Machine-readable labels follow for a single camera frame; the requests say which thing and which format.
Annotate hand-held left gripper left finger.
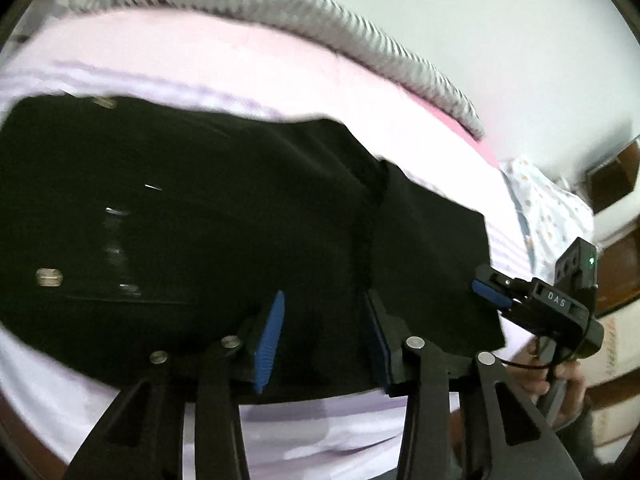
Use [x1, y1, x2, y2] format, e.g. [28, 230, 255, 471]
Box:
[65, 290, 286, 480]

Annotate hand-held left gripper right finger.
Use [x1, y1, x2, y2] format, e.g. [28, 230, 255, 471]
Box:
[362, 290, 583, 480]

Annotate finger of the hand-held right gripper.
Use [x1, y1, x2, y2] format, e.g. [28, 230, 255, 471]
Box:
[471, 281, 518, 312]
[475, 265, 533, 292]

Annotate black pants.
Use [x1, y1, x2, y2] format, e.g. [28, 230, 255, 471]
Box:
[0, 94, 508, 403]

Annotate person's right forearm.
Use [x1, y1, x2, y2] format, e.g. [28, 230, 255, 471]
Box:
[552, 400, 618, 480]

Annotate person's right hand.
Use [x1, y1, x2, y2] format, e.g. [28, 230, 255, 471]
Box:
[515, 345, 588, 428]

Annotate brown wooden furniture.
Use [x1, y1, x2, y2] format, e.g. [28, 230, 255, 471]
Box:
[585, 137, 640, 461]

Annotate white dotted cloth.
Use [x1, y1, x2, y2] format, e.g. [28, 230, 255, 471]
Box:
[500, 156, 596, 291]

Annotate grey white striped blanket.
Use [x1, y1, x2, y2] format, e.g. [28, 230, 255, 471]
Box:
[30, 0, 486, 141]

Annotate pink purple checked bed sheet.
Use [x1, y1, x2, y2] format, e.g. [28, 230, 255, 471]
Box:
[0, 7, 531, 480]

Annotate black cable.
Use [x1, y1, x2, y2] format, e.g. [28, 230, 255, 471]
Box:
[492, 337, 573, 383]

